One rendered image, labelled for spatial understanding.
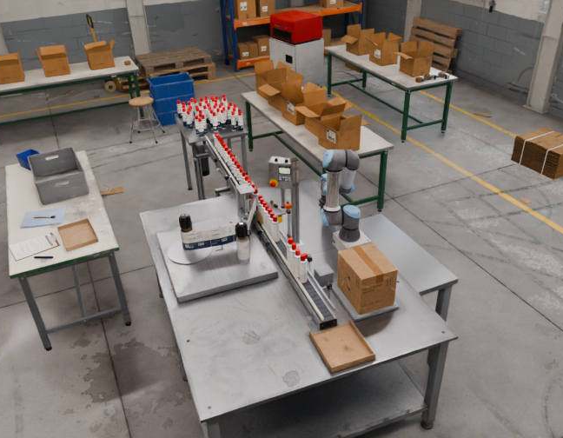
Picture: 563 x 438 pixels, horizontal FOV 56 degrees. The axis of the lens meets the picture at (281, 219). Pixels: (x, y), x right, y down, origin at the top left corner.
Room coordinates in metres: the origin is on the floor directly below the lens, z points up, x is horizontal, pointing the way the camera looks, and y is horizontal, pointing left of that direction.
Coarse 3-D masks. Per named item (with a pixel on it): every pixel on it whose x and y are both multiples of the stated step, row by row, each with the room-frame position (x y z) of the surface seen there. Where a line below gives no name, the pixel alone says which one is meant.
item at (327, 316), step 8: (264, 232) 3.25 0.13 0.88; (280, 240) 3.14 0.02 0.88; (280, 248) 3.04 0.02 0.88; (280, 256) 2.94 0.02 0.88; (304, 288) 2.60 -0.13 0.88; (312, 288) 2.60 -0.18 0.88; (312, 296) 2.52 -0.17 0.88; (320, 304) 2.44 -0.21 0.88; (328, 312) 2.37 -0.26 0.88; (320, 320) 2.32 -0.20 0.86; (328, 320) 2.30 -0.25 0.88
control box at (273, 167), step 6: (270, 162) 3.19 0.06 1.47; (282, 162) 3.19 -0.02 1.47; (288, 162) 3.18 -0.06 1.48; (270, 168) 3.18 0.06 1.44; (276, 168) 3.17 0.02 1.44; (270, 174) 3.18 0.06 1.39; (276, 174) 3.17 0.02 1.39; (282, 174) 3.16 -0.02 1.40; (270, 180) 3.18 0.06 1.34; (276, 180) 3.17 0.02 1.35; (270, 186) 3.18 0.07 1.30; (276, 186) 3.17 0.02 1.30; (282, 186) 3.16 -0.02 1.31; (288, 186) 3.15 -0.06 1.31
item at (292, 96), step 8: (296, 80) 5.87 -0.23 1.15; (288, 88) 5.81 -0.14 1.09; (296, 88) 5.85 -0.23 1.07; (304, 88) 5.88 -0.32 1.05; (312, 88) 5.77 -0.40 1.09; (320, 88) 5.67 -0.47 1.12; (288, 96) 5.80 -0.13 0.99; (296, 96) 5.85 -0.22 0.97; (288, 104) 5.60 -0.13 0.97; (296, 104) 5.46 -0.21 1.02; (304, 104) 5.50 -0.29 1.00; (288, 112) 5.61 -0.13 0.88; (296, 112) 5.46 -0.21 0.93; (288, 120) 5.61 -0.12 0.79; (296, 120) 5.46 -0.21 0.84; (304, 120) 5.51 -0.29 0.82
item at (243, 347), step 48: (288, 192) 3.91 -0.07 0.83; (240, 288) 2.69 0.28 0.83; (288, 288) 2.67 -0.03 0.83; (192, 336) 2.26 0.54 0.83; (240, 336) 2.25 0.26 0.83; (288, 336) 2.23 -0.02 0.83; (384, 336) 2.21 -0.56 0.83; (432, 336) 2.19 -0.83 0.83; (192, 384) 1.91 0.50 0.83; (240, 384) 1.90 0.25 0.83; (288, 384) 1.89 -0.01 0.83
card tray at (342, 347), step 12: (348, 324) 2.31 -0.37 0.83; (312, 336) 2.20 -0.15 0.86; (324, 336) 2.22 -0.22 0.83; (336, 336) 2.22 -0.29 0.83; (348, 336) 2.21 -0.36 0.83; (360, 336) 2.20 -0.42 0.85; (324, 348) 2.13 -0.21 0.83; (336, 348) 2.12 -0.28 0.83; (348, 348) 2.12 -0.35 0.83; (360, 348) 2.12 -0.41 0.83; (324, 360) 2.04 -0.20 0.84; (336, 360) 2.04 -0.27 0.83; (348, 360) 2.04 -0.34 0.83; (360, 360) 2.01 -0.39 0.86
